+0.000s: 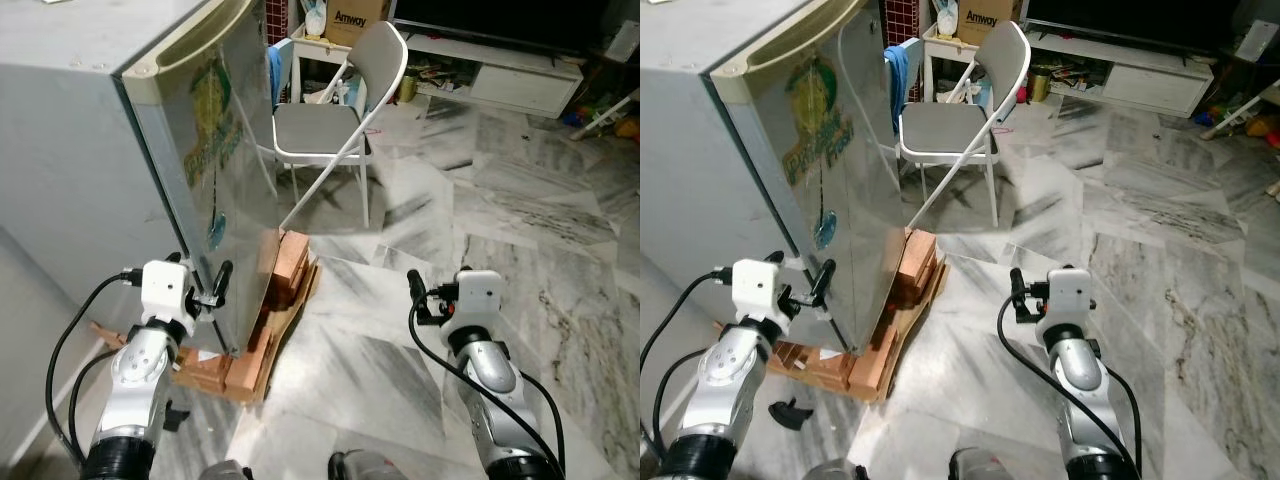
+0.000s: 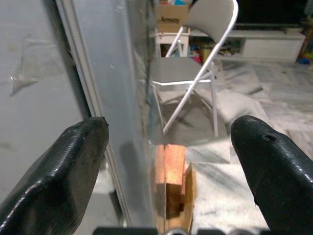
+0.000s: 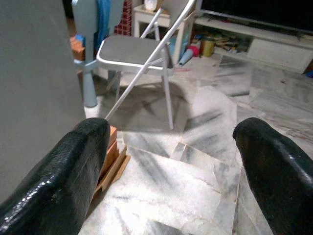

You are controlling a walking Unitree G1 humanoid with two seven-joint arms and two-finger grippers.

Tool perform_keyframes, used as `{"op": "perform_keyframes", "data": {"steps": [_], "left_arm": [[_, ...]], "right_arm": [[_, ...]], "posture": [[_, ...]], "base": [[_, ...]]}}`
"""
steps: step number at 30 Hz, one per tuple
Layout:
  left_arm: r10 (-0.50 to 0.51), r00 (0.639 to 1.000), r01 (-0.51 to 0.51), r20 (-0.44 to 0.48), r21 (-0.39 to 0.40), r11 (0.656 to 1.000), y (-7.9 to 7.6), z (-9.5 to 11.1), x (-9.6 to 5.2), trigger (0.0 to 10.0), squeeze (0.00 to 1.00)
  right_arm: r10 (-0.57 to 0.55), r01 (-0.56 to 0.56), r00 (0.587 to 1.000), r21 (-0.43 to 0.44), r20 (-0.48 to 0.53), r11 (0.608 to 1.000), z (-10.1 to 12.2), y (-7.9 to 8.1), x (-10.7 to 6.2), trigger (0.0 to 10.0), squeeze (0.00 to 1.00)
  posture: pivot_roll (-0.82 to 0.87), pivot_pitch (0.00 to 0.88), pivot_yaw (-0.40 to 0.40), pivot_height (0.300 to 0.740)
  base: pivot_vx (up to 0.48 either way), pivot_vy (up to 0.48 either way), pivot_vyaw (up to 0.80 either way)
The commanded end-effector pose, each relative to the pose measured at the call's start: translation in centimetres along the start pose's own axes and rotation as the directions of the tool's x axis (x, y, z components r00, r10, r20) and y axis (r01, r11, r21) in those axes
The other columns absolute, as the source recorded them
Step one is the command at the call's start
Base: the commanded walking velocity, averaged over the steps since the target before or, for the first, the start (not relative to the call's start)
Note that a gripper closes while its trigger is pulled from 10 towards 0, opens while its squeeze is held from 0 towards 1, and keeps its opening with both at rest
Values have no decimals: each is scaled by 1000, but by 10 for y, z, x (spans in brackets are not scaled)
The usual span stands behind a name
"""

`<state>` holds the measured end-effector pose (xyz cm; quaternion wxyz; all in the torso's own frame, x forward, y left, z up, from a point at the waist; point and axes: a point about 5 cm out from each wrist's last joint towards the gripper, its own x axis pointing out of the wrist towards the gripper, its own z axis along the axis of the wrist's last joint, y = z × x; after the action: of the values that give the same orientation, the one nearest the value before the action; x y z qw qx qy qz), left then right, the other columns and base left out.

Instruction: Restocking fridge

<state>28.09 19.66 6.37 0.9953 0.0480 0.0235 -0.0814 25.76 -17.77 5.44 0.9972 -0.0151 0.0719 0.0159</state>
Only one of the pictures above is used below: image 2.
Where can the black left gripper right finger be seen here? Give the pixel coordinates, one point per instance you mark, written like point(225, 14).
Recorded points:
point(276, 176)

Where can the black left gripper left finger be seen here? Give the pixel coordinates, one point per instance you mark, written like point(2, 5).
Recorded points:
point(53, 181)

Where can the grey fridge door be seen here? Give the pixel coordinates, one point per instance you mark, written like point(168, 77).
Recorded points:
point(36, 98)

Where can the grey small fridge body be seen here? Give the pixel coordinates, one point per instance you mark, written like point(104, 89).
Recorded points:
point(117, 73)

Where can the colourful toy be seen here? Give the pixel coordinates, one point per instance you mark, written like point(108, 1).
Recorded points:
point(305, 57)

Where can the white TV cabinet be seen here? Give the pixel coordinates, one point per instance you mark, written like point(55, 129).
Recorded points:
point(269, 47)

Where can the yellow pot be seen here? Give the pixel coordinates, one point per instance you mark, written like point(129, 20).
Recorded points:
point(206, 52)

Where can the white folding chair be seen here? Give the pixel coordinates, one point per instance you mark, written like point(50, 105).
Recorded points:
point(176, 68)

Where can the black television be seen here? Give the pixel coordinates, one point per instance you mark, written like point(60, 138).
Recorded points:
point(269, 12)

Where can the small white table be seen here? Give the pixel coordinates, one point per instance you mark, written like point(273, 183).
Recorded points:
point(171, 37)

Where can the brown printed cardboard box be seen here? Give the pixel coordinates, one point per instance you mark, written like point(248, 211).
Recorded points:
point(171, 19)

